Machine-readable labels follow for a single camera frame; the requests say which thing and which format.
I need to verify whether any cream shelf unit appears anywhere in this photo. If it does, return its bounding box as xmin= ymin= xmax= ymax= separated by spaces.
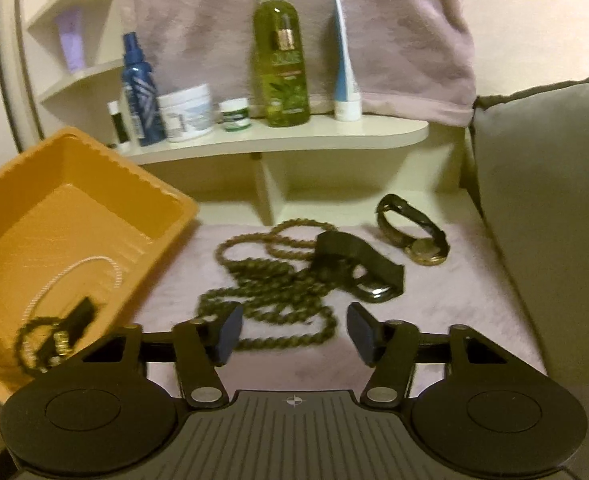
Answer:
xmin=14 ymin=0 xmax=430 ymax=227

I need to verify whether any black and white lip balm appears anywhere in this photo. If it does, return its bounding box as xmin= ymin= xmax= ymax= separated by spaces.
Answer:
xmin=107 ymin=101 xmax=131 ymax=146

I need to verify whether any black fitness band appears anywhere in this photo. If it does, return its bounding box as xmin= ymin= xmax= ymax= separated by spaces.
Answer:
xmin=315 ymin=230 xmax=405 ymax=304

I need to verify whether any pink fleece blanket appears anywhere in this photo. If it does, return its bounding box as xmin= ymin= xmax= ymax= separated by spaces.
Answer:
xmin=139 ymin=210 xmax=548 ymax=397

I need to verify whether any lilac tube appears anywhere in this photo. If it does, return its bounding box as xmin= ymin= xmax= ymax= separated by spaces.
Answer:
xmin=54 ymin=7 xmax=86 ymax=74

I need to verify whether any small green jar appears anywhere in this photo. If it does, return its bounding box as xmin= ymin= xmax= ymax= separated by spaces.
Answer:
xmin=218 ymin=98 xmax=251 ymax=133

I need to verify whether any blue spray bottle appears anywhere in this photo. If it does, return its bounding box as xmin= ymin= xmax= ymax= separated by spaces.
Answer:
xmin=121 ymin=32 xmax=168 ymax=148

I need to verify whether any dark bead bracelet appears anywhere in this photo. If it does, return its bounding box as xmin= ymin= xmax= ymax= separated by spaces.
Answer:
xmin=14 ymin=315 xmax=75 ymax=375

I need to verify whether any orange plastic tray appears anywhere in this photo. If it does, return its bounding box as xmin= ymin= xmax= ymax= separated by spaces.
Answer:
xmin=0 ymin=127 xmax=200 ymax=406

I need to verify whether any dark wooden bead necklace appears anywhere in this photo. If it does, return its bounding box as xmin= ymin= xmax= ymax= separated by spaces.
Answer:
xmin=197 ymin=217 xmax=338 ymax=352

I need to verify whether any blue and white tube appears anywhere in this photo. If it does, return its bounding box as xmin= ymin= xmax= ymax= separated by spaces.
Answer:
xmin=332 ymin=0 xmax=363 ymax=122

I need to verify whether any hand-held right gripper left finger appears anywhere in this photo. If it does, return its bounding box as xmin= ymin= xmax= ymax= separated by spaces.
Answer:
xmin=82 ymin=301 xmax=245 ymax=407

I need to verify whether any green spray bottle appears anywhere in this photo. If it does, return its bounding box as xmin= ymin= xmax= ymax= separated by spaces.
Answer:
xmin=253 ymin=0 xmax=311 ymax=128

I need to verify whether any white pearl necklace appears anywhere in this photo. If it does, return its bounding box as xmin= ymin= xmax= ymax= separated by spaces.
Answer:
xmin=24 ymin=256 xmax=124 ymax=326

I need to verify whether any pink hanging towel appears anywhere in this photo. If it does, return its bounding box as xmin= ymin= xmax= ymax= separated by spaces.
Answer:
xmin=118 ymin=0 xmax=478 ymax=127

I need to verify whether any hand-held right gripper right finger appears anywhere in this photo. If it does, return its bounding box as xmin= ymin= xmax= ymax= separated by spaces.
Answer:
xmin=347 ymin=301 xmax=508 ymax=407

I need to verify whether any grey cushion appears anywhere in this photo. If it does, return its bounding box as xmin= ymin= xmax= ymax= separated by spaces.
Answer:
xmin=467 ymin=71 xmax=589 ymax=392

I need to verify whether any white cream jar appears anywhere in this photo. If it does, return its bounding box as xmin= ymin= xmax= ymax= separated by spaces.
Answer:
xmin=158 ymin=83 xmax=214 ymax=143

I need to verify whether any gold watch with black strap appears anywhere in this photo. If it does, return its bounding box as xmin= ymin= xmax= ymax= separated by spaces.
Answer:
xmin=377 ymin=193 xmax=450 ymax=266

